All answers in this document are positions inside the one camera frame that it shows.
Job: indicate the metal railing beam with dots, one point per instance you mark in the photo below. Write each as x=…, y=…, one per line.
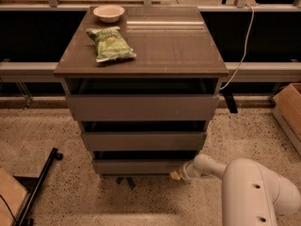
x=39, y=72

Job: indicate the grey drawer cabinet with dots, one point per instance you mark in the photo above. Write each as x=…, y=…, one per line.
x=168, y=43

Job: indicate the white bowl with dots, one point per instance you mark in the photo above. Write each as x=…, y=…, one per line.
x=108, y=13

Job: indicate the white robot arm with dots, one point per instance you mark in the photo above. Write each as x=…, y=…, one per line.
x=252, y=194

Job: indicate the grey drawer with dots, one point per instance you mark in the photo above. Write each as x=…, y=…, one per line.
x=144, y=135
x=143, y=99
x=140, y=162

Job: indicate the grey middle drawer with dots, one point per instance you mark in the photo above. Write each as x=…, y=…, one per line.
x=144, y=135

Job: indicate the cardboard box right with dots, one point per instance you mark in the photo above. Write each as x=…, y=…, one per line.
x=288, y=113

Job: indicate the grey bottom drawer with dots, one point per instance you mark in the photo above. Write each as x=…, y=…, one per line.
x=140, y=162

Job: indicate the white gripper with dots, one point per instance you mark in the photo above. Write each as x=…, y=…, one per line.
x=184, y=172

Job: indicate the green chip bag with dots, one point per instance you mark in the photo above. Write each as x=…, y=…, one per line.
x=109, y=44

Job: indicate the black cart frame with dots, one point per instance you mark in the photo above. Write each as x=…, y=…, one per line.
x=33, y=185

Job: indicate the grey top drawer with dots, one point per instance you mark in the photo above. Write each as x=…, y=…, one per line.
x=143, y=99

